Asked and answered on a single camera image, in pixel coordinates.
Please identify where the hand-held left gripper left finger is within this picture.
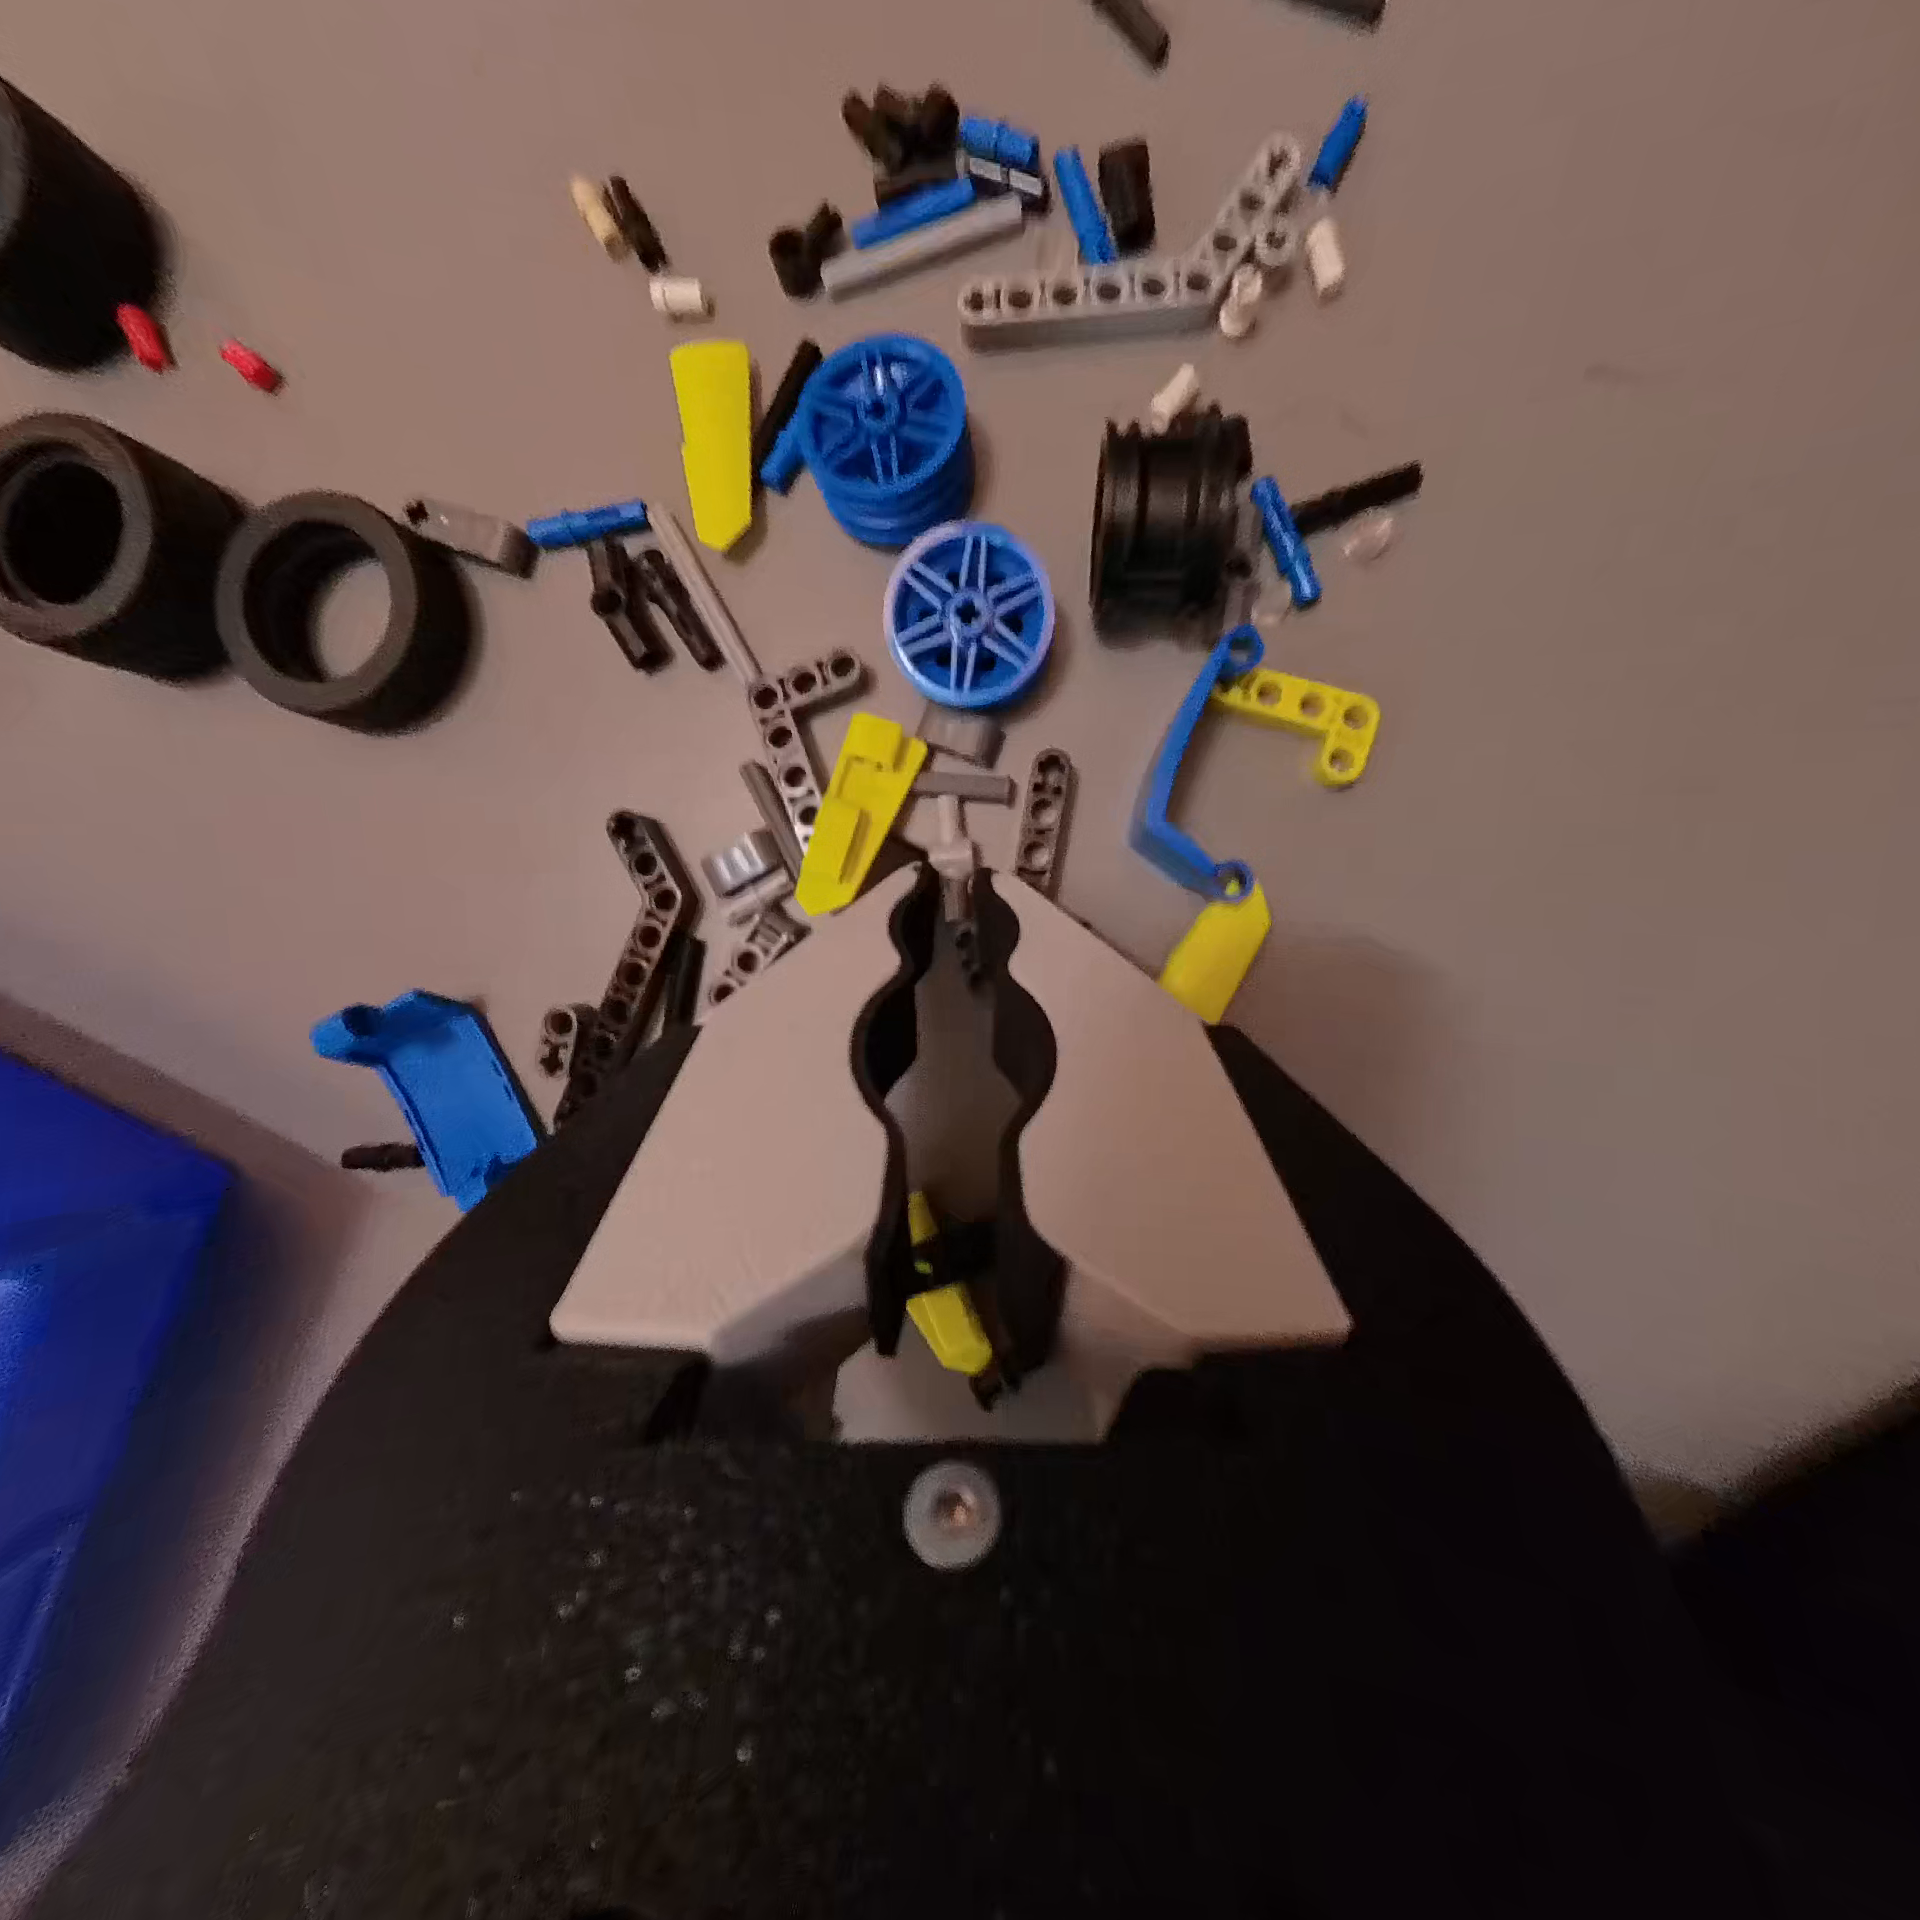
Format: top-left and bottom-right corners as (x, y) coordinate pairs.
(548, 863), (965, 1444)

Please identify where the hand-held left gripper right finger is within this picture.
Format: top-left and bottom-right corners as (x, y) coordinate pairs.
(967, 867), (1356, 1444)

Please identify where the dark grey short lego beam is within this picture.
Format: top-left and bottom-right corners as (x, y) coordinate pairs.
(704, 907), (812, 1007)

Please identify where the yellow lego panel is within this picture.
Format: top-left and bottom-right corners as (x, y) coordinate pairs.
(791, 710), (933, 920)
(668, 340), (754, 552)
(1155, 881), (1273, 1029)
(901, 1190), (999, 1373)

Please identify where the black bent lego beam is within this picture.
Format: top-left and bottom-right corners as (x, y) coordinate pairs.
(551, 809), (704, 1126)

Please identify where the blue lego panel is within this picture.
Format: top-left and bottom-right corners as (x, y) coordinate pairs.
(309, 988), (545, 1214)

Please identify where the blue curved lego arch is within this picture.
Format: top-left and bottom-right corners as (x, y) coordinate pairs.
(1128, 623), (1267, 904)

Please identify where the dark grey L-shaped lego beam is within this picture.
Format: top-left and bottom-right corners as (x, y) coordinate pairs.
(743, 647), (874, 848)

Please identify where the yellow L-shaped lego beam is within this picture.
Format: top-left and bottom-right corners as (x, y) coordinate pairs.
(1210, 668), (1383, 789)

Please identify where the grey long lego axle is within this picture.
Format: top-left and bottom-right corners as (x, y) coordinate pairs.
(644, 502), (768, 687)

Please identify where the blue lego wheel rim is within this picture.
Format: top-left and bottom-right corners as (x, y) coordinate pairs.
(791, 333), (980, 548)
(882, 519), (1058, 707)

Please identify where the black rubber lego tire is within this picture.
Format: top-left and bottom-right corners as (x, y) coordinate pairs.
(0, 411), (249, 680)
(215, 492), (481, 735)
(0, 75), (179, 374)

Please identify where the black lego wheel rim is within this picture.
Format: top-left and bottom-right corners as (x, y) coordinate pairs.
(1088, 404), (1257, 647)

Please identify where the light grey bent lego beam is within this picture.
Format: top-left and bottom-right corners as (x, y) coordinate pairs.
(959, 133), (1308, 355)

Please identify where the grey straight lego beam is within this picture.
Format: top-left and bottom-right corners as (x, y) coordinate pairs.
(818, 193), (1029, 296)

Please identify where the blue straight lego beam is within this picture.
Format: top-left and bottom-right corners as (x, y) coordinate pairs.
(850, 180), (976, 252)

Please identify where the blue lego connector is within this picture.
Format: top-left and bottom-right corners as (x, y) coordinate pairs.
(959, 115), (1045, 203)

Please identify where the blue plastic bag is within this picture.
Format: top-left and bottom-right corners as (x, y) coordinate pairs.
(0, 1048), (243, 1817)

